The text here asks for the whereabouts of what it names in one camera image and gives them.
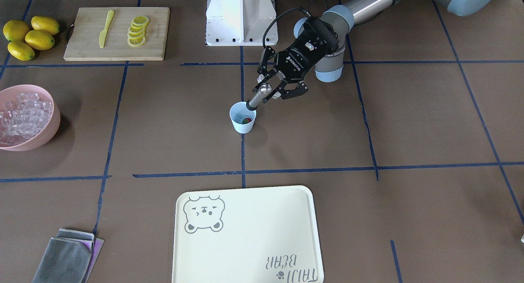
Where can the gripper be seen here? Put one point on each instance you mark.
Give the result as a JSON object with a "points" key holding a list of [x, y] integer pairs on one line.
{"points": [[295, 58]]}

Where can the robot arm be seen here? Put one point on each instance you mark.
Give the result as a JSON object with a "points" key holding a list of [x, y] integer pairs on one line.
{"points": [[356, 12]]}

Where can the light blue cup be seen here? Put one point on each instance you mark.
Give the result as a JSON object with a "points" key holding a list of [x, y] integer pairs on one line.
{"points": [[239, 111]]}

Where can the pile of ice cubes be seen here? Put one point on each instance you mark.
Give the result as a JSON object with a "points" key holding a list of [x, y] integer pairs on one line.
{"points": [[23, 118]]}

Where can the lemon slices row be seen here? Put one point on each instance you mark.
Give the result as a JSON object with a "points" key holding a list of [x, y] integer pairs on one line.
{"points": [[136, 34]]}

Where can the cream bear tray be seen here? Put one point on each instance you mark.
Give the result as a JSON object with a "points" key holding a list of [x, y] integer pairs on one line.
{"points": [[247, 235]]}

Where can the yellow plastic knife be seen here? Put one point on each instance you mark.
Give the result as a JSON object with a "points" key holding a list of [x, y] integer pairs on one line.
{"points": [[103, 33]]}

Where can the wooden cutting board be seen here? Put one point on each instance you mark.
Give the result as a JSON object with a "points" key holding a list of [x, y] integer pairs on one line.
{"points": [[84, 42]]}

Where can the yellow lemon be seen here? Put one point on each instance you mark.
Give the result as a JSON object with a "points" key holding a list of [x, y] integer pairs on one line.
{"points": [[15, 30], [45, 23], [21, 50], [39, 40]]}

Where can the pink bowl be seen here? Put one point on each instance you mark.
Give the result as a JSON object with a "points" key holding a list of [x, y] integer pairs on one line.
{"points": [[48, 132]]}

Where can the folded grey cloth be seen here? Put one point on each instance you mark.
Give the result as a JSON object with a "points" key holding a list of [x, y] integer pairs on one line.
{"points": [[70, 257]]}

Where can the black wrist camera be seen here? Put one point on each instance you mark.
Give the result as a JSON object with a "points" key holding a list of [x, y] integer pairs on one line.
{"points": [[318, 30]]}

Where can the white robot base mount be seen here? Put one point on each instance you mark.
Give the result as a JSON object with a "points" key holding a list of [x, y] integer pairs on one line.
{"points": [[240, 23]]}

